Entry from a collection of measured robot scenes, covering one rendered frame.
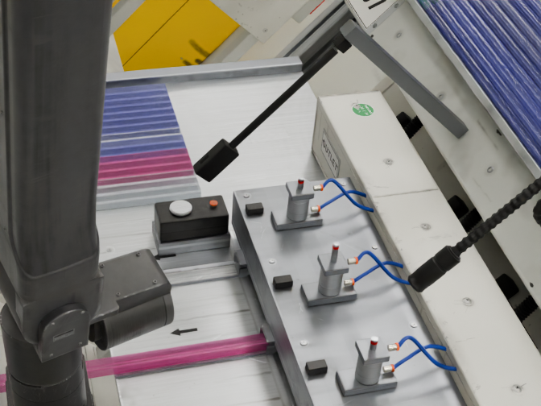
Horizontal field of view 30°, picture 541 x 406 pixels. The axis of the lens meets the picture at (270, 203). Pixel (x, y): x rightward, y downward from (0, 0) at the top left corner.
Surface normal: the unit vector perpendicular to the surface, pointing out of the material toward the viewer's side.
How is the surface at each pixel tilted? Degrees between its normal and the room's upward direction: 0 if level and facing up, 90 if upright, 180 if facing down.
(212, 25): 90
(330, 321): 43
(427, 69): 90
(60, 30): 90
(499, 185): 90
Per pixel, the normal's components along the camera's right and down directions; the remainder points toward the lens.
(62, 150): 0.46, 0.75
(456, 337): 0.07, -0.76
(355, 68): -0.65, -0.44
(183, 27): 0.26, 0.64
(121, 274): 0.26, -0.63
